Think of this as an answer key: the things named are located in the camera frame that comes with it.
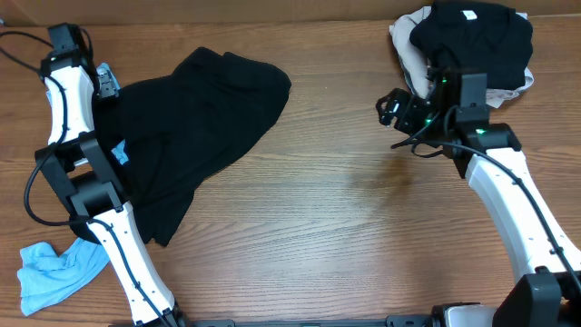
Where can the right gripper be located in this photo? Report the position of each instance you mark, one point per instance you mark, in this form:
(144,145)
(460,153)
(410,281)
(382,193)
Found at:
(394,102)

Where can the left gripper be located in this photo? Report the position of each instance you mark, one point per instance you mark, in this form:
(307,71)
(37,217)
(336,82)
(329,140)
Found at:
(109,87)

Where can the black t-shirt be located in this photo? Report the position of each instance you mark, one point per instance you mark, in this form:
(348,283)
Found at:
(165,136)

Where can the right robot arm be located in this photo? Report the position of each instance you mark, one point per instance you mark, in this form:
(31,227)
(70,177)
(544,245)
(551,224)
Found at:
(454,121)

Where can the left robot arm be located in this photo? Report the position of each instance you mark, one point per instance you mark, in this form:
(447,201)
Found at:
(79,172)

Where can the folded beige garment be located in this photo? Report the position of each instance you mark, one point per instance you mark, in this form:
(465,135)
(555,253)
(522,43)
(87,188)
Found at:
(415,65)

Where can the folded black shirt on pile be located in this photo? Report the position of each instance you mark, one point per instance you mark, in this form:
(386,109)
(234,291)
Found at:
(490,38)

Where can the light blue cloth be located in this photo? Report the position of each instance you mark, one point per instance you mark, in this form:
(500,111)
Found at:
(47,278)

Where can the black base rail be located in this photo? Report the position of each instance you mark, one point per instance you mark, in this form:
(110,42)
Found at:
(308,323)

